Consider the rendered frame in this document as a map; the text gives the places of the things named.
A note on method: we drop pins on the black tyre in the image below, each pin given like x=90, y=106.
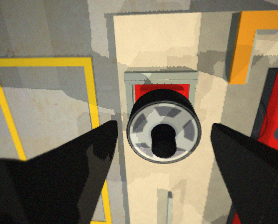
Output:
x=163, y=106

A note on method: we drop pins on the yellow tape outline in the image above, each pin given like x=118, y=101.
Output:
x=57, y=61

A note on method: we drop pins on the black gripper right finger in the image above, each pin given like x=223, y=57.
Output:
x=249, y=169

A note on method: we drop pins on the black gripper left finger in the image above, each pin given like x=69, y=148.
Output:
x=61, y=186

